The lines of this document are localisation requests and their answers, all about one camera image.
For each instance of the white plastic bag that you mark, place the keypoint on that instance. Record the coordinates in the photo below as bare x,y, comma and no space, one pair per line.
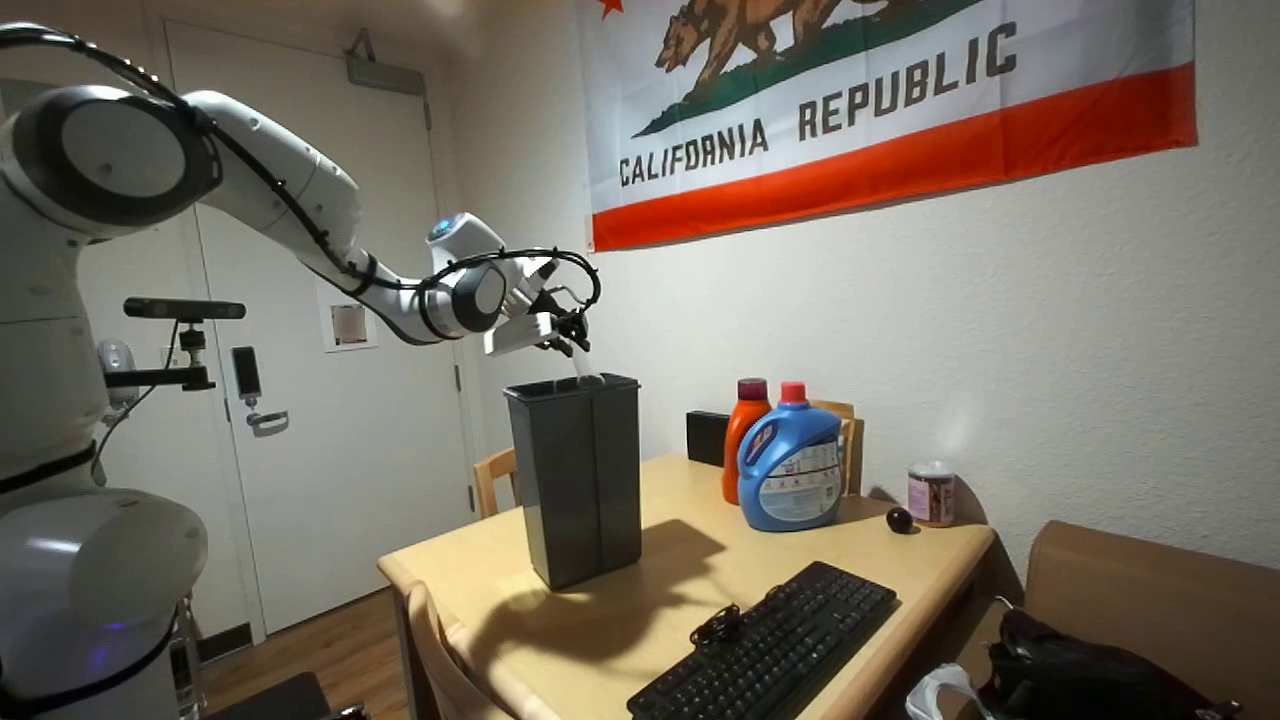
941,695

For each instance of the small pink jar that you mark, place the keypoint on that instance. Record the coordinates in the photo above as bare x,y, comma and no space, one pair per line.
931,498

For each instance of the small dark round object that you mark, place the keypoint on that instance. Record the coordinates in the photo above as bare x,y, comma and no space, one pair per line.
901,521

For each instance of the white door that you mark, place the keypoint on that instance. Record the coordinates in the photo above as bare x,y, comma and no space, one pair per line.
373,465

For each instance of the wooden chair slatted back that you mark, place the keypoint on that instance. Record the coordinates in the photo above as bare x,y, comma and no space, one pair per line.
488,483

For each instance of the California Republic flag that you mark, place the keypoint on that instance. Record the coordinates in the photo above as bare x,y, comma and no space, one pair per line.
905,121

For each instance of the portrait photo on door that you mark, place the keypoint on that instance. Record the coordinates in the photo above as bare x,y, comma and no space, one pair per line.
348,327

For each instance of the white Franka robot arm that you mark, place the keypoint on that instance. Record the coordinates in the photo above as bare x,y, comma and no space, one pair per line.
80,333

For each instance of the black box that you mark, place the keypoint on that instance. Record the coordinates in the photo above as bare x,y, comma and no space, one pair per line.
705,436

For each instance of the black computer keyboard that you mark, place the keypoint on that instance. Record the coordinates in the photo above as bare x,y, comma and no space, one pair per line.
772,641

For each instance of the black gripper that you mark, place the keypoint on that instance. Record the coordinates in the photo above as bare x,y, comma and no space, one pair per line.
540,294

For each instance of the blue detergent jug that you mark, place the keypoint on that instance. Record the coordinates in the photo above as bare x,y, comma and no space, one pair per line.
792,465

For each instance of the clear glass bottle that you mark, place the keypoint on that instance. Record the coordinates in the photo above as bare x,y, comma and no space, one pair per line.
576,360

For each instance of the black camera on stand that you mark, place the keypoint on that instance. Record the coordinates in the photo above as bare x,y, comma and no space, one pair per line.
184,309

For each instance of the tall gray bin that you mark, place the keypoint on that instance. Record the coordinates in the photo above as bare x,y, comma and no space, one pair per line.
581,483

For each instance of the black bag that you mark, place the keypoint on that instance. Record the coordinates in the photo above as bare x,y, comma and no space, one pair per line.
1093,672

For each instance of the white round device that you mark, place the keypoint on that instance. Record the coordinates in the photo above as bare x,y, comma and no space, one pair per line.
118,360

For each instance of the orange detergent bottle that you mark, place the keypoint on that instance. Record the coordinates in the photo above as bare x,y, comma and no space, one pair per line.
742,444

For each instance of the gray door closer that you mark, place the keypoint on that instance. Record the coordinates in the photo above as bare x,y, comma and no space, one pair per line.
383,69

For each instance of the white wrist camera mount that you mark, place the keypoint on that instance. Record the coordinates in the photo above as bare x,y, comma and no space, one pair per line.
504,336

